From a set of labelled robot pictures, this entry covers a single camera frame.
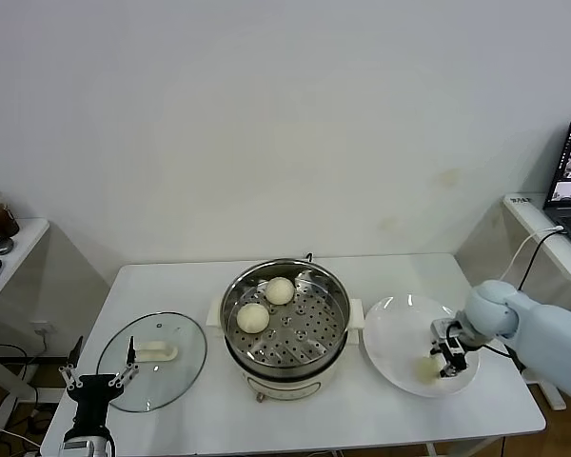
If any white round plate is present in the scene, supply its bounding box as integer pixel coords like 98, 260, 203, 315
361, 293, 482, 399

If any white laptop cable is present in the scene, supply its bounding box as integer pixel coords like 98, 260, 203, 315
497, 227, 565, 287

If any white side table with laptop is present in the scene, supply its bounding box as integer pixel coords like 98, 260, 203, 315
502, 192, 571, 413

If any dark jar on side table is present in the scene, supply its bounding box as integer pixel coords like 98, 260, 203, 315
0, 189, 20, 239

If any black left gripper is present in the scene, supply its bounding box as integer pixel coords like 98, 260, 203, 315
58, 335, 142, 429

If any white steamed baozi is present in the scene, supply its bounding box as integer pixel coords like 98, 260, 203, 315
236, 303, 270, 334
265, 276, 296, 306
412, 356, 443, 385

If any glass lid with cream handle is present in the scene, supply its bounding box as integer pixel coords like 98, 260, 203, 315
96, 311, 208, 413

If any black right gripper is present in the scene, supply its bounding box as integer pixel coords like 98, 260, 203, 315
428, 319, 470, 379

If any black laptop cable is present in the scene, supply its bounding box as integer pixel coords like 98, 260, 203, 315
516, 230, 563, 291

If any white labelled box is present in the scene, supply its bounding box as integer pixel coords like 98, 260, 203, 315
502, 193, 537, 210

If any stainless steel steamer basket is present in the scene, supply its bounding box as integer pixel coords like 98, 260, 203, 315
205, 258, 365, 370

